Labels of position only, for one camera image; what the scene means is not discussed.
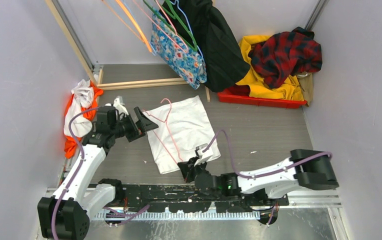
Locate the red plastic bin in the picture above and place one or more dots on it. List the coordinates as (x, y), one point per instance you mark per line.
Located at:
(239, 95)

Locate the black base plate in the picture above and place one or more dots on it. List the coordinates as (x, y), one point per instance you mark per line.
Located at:
(188, 199)

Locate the green hanger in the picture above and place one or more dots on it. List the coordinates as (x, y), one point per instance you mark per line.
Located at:
(176, 20)

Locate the aluminium frame post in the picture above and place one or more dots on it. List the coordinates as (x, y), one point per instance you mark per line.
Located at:
(72, 33)

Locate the blue patterned garment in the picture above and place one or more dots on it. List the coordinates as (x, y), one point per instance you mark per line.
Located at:
(184, 61)

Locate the wooden clothes rack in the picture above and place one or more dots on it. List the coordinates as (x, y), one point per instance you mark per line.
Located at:
(117, 85)

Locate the blue hanger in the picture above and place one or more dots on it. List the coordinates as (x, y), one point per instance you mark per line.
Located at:
(179, 20)
(154, 54)

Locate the red plaid shirt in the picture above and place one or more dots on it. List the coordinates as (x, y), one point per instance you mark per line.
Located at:
(286, 54)

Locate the pink hanger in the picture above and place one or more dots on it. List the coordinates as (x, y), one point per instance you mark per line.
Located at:
(165, 121)
(183, 45)

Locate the yellow garment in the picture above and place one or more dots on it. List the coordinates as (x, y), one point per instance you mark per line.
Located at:
(255, 85)

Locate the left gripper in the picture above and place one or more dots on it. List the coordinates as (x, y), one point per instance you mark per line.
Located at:
(142, 125)

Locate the black pleated skirt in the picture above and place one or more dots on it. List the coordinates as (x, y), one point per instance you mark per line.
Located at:
(224, 62)

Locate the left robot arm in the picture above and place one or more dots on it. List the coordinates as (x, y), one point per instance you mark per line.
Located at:
(66, 215)

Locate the white and orange clothes pile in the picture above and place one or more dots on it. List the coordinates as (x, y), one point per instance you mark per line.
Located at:
(77, 122)

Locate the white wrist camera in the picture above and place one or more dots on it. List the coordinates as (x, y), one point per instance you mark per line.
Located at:
(207, 152)
(119, 105)

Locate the tan garment in bin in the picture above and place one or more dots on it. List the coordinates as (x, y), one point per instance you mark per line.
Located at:
(305, 80)

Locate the orange hanger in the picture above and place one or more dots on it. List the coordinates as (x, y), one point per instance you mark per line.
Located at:
(122, 12)

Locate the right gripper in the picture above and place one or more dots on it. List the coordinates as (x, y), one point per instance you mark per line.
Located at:
(188, 168)

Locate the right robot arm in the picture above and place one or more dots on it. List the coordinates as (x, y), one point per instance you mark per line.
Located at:
(310, 169)

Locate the white garment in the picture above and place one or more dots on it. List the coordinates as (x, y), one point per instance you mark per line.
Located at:
(190, 126)

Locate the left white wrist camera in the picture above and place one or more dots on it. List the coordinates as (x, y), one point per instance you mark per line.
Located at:
(119, 105)

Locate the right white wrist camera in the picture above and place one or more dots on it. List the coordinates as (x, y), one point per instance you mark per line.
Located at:
(207, 152)

